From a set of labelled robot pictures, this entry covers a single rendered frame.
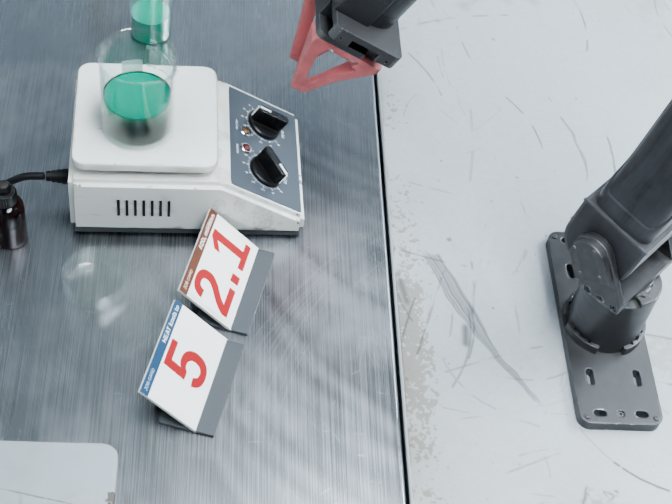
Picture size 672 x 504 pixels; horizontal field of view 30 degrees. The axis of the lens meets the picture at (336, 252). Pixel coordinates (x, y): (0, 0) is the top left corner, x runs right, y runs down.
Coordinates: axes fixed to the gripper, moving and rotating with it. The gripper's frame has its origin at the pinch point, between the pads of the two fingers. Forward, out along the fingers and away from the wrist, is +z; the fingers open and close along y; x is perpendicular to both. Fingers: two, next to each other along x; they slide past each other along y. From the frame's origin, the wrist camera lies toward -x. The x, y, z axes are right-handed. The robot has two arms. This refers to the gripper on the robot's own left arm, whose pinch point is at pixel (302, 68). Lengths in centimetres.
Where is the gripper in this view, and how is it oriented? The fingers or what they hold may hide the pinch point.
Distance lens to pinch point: 108.8
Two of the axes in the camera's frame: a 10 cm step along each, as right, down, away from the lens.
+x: 8.0, 3.4, 4.9
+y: 0.4, 7.9, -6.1
